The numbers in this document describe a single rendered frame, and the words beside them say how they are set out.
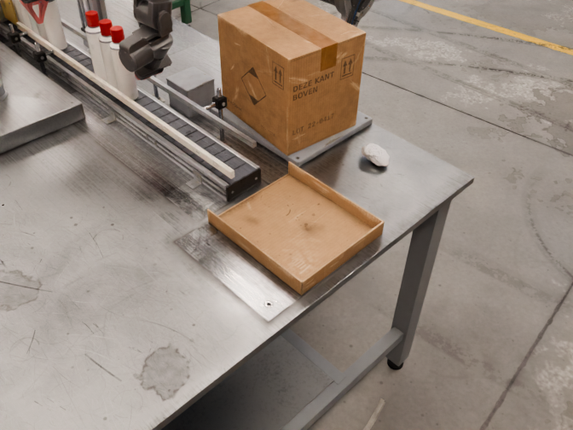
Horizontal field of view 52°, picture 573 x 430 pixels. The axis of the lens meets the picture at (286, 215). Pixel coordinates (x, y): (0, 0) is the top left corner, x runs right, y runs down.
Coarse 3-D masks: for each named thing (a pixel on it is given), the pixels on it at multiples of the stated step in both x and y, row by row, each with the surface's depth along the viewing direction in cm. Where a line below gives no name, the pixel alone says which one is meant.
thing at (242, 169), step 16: (64, 64) 178; (112, 96) 164; (144, 96) 165; (128, 112) 159; (160, 112) 159; (176, 128) 153; (192, 128) 153; (176, 144) 148; (208, 144) 148; (224, 160) 143; (240, 160) 143; (224, 176) 139; (240, 176) 139
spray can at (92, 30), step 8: (88, 16) 156; (96, 16) 157; (88, 24) 158; (96, 24) 158; (88, 32) 158; (96, 32) 158; (88, 40) 160; (96, 40) 160; (96, 48) 161; (96, 56) 163; (96, 64) 164; (96, 72) 166; (104, 72) 166; (104, 80) 168
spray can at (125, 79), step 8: (112, 32) 150; (120, 32) 150; (112, 40) 151; (120, 40) 151; (112, 48) 152; (112, 56) 154; (120, 64) 154; (120, 72) 156; (128, 72) 156; (120, 80) 158; (128, 80) 158; (120, 88) 159; (128, 88) 159; (136, 88) 162; (128, 96) 161; (136, 96) 163
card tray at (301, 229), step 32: (288, 192) 142; (320, 192) 141; (224, 224) 129; (256, 224) 133; (288, 224) 134; (320, 224) 134; (352, 224) 134; (256, 256) 125; (288, 256) 126; (320, 256) 126; (352, 256) 127
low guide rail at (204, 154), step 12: (36, 36) 183; (48, 48) 180; (72, 60) 172; (84, 72) 168; (108, 84) 162; (120, 96) 158; (132, 108) 156; (144, 108) 154; (156, 120) 150; (168, 132) 148; (192, 144) 142; (204, 156) 140; (216, 168) 138; (228, 168) 135
